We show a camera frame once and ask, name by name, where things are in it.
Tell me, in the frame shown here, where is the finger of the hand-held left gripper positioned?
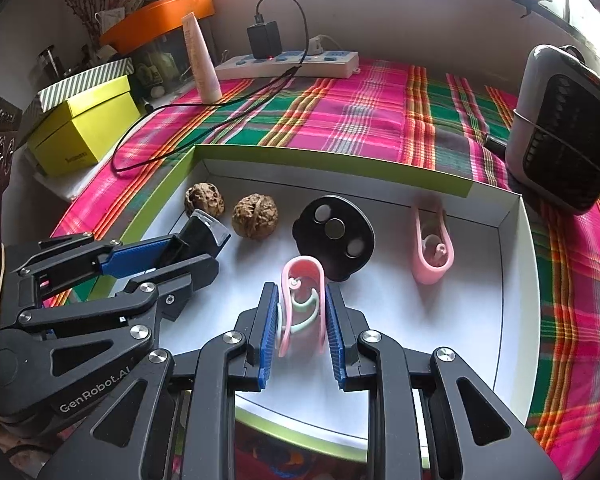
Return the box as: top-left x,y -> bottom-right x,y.
1,232 -> 191,311
0,254 -> 220,387

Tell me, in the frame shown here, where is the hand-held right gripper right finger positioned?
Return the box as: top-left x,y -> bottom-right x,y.
325,284 -> 563,480

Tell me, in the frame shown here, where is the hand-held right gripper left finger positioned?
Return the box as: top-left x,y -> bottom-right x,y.
35,281 -> 281,480

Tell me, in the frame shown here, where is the black electric shaver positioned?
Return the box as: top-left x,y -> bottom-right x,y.
169,210 -> 231,263

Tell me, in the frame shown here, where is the pink silicone clip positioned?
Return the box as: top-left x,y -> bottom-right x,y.
412,195 -> 455,286
277,256 -> 328,358

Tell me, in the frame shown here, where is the brown walnut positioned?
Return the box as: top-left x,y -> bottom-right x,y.
184,183 -> 227,219
231,193 -> 279,241

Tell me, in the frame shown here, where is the black round magnetic disc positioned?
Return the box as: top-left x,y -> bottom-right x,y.
292,196 -> 376,282

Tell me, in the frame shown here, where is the green white cardboard box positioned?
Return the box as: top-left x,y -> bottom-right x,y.
87,144 -> 541,463

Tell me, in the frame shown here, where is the yellow cardboard box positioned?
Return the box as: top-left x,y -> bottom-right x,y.
26,75 -> 142,178

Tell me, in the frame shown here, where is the pale green jar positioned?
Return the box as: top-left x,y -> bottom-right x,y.
137,52 -> 178,98

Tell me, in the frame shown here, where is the green white striped box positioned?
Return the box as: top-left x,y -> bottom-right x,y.
17,56 -> 133,148

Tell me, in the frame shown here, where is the white cosmetic tube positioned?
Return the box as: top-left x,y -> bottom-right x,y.
181,12 -> 223,104

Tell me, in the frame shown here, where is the metal tumbler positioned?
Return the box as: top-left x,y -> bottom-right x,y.
36,46 -> 65,81

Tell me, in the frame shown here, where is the pink green plaid blanket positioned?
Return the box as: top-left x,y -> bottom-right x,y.
47,57 -> 600,480

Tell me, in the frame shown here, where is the orange storage box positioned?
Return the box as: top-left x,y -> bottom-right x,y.
99,0 -> 216,56

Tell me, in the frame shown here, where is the black charger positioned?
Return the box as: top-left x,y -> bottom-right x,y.
246,21 -> 283,59

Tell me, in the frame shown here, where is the white power strip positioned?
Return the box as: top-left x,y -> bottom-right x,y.
215,49 -> 359,81

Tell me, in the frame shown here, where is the grey portable heater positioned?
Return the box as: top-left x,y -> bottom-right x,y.
505,44 -> 600,216

